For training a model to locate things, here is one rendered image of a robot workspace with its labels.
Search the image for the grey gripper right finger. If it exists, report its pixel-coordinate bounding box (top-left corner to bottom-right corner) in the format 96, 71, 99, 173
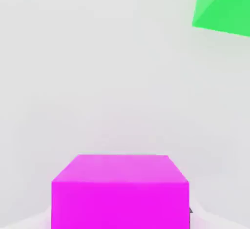
188, 206, 241, 229

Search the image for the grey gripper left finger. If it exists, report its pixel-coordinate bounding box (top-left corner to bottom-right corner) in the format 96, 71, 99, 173
3, 208, 52, 229

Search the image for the small magenta cube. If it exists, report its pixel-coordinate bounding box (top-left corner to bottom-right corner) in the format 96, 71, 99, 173
51, 154, 190, 229

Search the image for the small green cube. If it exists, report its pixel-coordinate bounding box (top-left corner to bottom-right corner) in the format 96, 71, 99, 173
191, 0, 250, 38

